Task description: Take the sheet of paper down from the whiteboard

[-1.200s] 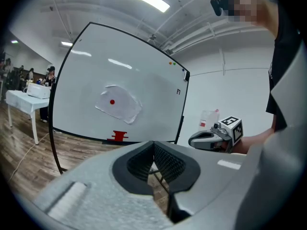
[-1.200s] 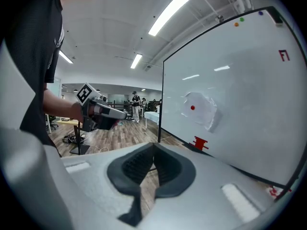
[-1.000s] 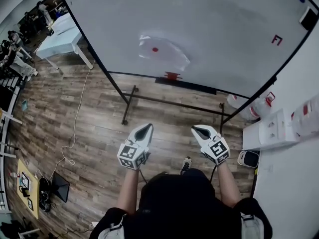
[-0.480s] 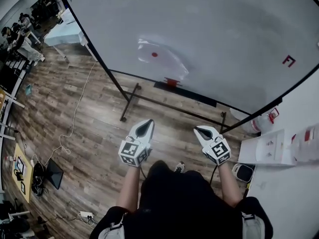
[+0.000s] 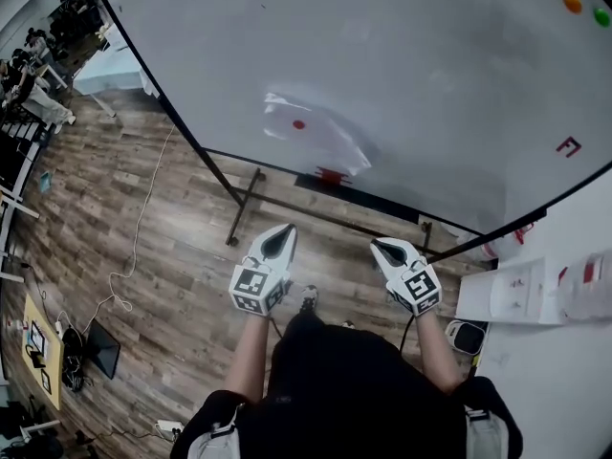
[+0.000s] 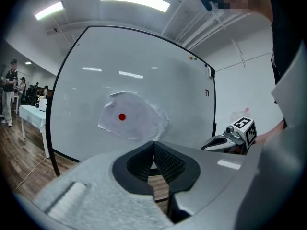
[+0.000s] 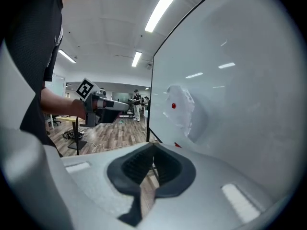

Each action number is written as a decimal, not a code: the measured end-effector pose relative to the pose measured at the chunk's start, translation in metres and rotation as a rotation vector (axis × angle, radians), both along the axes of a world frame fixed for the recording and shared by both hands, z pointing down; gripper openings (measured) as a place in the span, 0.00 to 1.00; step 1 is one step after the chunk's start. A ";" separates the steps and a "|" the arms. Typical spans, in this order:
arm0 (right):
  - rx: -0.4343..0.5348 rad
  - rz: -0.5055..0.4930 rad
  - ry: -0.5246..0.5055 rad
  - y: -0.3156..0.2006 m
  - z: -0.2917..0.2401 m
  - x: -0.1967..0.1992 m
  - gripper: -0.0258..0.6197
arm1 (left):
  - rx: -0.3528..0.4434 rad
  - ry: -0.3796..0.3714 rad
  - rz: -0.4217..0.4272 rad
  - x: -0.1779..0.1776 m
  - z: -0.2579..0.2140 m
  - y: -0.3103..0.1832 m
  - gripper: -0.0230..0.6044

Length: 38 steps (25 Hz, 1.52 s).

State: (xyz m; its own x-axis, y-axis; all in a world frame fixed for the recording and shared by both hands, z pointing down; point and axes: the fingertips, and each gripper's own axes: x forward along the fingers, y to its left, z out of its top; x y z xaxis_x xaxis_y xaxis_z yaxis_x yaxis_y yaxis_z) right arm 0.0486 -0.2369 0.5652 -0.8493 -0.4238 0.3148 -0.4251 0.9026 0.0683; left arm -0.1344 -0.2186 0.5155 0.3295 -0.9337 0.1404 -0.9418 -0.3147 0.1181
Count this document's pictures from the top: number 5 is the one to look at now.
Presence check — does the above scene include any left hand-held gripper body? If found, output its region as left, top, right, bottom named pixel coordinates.
left=229, top=254, right=294, bottom=317

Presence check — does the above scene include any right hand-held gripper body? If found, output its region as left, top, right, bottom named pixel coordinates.
left=384, top=255, right=441, bottom=317

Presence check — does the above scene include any clear plastic bag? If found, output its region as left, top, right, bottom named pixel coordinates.
left=262, top=92, right=373, bottom=176

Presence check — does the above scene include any white work table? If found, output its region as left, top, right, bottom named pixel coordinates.
left=85, top=0, right=612, bottom=263

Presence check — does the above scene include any person's left forearm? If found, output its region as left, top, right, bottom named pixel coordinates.
left=224, top=311, right=272, bottom=404

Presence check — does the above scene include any person's right forearm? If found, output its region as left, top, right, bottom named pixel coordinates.
left=413, top=311, right=468, bottom=396

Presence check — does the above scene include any person's grey shoe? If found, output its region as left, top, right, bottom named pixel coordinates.
left=299, top=284, right=319, bottom=313

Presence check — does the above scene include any small white black heater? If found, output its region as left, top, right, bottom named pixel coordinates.
left=444, top=319, right=489, bottom=357

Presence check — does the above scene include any white box with switches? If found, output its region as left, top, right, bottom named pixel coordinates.
left=454, top=255, right=575, bottom=327

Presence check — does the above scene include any red plastic clip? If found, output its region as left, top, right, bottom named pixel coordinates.
left=315, top=165, right=354, bottom=186

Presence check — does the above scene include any person's black top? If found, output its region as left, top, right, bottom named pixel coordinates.
left=169, top=311, right=525, bottom=459

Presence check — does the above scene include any black flat monitor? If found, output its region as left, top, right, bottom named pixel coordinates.
left=85, top=317, right=121, bottom=381

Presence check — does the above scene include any clear dispenser water bottle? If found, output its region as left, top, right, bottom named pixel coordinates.
left=557, top=251, right=612, bottom=319

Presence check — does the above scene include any yellow wooden board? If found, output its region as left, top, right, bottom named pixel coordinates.
left=22, top=294, right=65, bottom=411

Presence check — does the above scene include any light blue table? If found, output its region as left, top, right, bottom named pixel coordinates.
left=72, top=45, right=154, bottom=100

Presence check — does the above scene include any black bag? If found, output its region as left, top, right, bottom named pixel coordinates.
left=0, top=399, right=63, bottom=459

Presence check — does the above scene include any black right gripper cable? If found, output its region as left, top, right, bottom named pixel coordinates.
left=399, top=313, right=415, bottom=353

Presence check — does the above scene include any clear red-handled water bottle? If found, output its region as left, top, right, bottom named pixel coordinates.
left=456, top=222, right=536, bottom=263

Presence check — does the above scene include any white floor cable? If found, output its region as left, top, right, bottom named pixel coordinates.
left=80, top=121, right=177, bottom=335

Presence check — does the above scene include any tangled black cable bundle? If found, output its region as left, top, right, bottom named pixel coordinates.
left=60, top=326, right=92, bottom=394

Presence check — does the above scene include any white metal desk frame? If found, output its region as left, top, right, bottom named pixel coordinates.
left=0, top=112, right=54, bottom=286

